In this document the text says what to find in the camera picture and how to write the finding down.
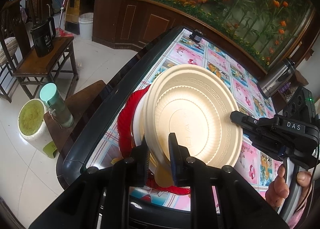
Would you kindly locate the person's right hand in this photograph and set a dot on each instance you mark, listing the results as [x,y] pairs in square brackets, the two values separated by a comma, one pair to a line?
[278,190]

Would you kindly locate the wooden chair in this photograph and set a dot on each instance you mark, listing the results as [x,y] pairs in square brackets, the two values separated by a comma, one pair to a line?
[32,71]

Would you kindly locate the stainless steel thermos jug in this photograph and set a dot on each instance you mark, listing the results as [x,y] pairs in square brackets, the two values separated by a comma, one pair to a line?
[276,78]

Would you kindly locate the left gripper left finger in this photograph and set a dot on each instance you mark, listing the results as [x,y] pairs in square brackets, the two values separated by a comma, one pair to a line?
[98,198]

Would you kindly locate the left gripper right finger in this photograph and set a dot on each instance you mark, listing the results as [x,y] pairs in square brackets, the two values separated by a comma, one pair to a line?
[220,197]

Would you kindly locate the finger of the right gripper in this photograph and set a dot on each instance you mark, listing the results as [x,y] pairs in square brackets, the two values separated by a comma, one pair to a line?
[249,123]

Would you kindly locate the wooden shelf cabinet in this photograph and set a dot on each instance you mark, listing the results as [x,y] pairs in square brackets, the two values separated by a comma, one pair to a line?
[132,24]

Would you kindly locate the white plastic bucket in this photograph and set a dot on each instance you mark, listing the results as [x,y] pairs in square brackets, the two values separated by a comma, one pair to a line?
[86,26]

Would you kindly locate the flower wall painting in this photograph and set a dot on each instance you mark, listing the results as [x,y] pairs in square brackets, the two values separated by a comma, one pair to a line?
[263,28]

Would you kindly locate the black table clip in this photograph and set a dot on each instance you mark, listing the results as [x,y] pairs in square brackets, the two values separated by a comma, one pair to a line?
[196,36]

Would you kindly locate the mint lid water bottle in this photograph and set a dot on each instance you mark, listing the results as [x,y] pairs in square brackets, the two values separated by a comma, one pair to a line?
[57,108]

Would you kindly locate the large beige bowl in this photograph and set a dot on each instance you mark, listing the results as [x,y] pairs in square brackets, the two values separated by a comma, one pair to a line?
[195,105]

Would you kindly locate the black electric kettle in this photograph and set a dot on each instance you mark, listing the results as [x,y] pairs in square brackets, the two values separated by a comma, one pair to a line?
[43,34]

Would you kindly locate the dark wooden stool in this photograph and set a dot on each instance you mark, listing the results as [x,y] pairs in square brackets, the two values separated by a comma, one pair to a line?
[82,105]

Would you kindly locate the white green trash bin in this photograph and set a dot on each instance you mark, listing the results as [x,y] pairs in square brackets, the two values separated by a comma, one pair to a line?
[33,128]

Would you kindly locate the white bowl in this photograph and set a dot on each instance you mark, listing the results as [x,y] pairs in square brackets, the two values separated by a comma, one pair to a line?
[137,124]

